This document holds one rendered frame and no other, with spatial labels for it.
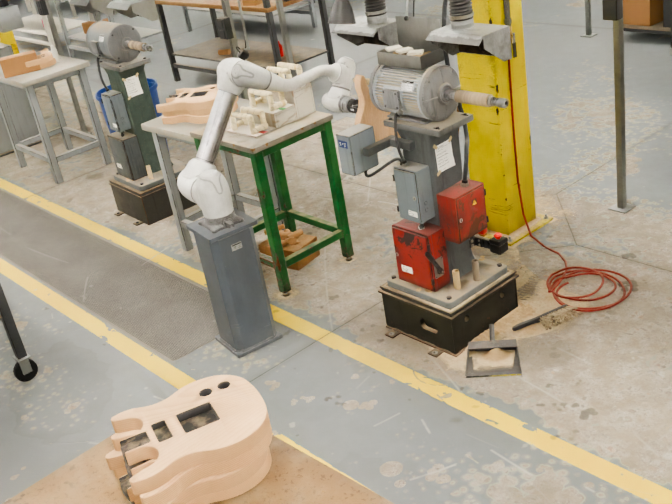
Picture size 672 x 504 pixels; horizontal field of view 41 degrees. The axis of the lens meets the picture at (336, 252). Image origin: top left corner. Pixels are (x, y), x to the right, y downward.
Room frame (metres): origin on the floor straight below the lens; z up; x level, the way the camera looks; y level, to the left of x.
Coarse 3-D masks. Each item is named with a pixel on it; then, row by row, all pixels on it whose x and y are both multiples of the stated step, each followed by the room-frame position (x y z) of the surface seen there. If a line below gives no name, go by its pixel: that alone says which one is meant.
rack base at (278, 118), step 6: (276, 102) 5.05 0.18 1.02; (258, 108) 5.00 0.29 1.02; (264, 108) 4.98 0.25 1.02; (288, 108) 4.92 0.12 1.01; (294, 108) 4.95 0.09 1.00; (252, 114) 5.00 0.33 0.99; (270, 114) 4.87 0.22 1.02; (276, 114) 4.86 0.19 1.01; (282, 114) 4.89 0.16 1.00; (288, 114) 4.92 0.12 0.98; (294, 114) 4.94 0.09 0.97; (258, 120) 4.96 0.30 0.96; (270, 120) 4.88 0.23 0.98; (276, 120) 4.86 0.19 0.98; (282, 120) 4.89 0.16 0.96; (288, 120) 4.91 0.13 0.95; (294, 120) 4.94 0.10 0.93; (270, 126) 4.89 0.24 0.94; (276, 126) 4.85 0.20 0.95; (282, 126) 4.88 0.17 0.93
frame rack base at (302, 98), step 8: (304, 88) 5.01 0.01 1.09; (288, 96) 4.98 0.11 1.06; (296, 96) 4.97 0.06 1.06; (304, 96) 5.01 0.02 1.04; (312, 96) 5.04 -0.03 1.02; (296, 104) 4.96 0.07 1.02; (304, 104) 5.00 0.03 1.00; (312, 104) 5.04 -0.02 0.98; (296, 112) 4.96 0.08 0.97; (304, 112) 4.99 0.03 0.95; (312, 112) 5.03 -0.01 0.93
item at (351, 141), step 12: (348, 132) 4.04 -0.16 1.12; (360, 132) 4.02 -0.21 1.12; (372, 132) 4.06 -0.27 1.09; (348, 144) 3.99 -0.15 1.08; (360, 144) 4.01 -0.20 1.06; (348, 156) 4.00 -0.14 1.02; (360, 156) 4.01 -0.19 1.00; (372, 156) 4.05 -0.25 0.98; (348, 168) 4.01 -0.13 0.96; (360, 168) 4.00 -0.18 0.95
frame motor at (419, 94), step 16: (384, 80) 4.12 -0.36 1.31; (400, 80) 4.04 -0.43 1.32; (416, 80) 3.95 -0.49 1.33; (432, 80) 3.92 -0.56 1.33; (448, 80) 3.97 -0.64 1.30; (384, 96) 4.06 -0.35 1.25; (400, 96) 4.00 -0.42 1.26; (416, 96) 3.92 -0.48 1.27; (432, 96) 3.91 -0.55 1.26; (416, 112) 3.96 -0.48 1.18; (432, 112) 3.91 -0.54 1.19; (448, 112) 3.96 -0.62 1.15
